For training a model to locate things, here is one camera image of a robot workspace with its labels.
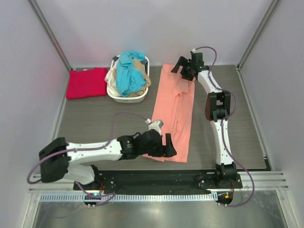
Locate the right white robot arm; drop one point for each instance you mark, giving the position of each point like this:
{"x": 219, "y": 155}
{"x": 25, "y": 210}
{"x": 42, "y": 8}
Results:
{"x": 217, "y": 111}

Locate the folded red t-shirt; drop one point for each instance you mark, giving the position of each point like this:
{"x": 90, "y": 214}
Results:
{"x": 86, "y": 83}

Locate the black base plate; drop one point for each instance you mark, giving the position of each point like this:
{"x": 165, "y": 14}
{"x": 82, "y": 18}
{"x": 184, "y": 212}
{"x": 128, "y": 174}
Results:
{"x": 120, "y": 179}

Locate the white slotted cable duct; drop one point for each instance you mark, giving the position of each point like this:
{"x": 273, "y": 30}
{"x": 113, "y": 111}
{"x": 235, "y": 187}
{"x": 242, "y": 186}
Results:
{"x": 81, "y": 197}

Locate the white perforated laundry basket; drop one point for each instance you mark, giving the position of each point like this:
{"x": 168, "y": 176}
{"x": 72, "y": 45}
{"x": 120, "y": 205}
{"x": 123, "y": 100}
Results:
{"x": 125, "y": 100}

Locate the left aluminium corner post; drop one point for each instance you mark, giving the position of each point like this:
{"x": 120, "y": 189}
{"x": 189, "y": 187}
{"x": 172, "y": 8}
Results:
{"x": 45, "y": 25}

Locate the white t-shirt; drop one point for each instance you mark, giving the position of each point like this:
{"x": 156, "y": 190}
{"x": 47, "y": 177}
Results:
{"x": 110, "y": 79}

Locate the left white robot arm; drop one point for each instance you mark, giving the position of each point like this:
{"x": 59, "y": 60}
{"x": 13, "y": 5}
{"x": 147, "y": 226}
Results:
{"x": 72, "y": 161}

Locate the aluminium frame rail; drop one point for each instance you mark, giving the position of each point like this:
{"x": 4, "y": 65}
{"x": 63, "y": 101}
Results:
{"x": 263, "y": 180}

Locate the turquoise blue t-shirt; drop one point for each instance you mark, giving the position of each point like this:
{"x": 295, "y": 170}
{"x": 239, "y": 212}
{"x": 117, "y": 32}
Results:
{"x": 128, "y": 79}

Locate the right aluminium corner post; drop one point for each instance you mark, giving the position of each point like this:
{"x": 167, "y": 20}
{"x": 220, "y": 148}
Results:
{"x": 259, "y": 31}

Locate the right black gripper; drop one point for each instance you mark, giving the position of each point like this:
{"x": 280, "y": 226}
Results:
{"x": 182, "y": 61}

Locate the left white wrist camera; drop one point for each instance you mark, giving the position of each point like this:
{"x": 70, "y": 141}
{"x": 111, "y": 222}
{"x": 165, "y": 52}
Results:
{"x": 154, "y": 125}

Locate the aluminium corner post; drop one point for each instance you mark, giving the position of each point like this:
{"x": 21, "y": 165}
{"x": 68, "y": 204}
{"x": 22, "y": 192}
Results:
{"x": 259, "y": 31}
{"x": 45, "y": 25}

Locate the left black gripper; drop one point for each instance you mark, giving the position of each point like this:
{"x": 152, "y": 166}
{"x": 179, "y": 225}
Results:
{"x": 164, "y": 150}

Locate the salmon pink t-shirt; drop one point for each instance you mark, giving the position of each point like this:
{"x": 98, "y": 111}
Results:
{"x": 174, "y": 106}

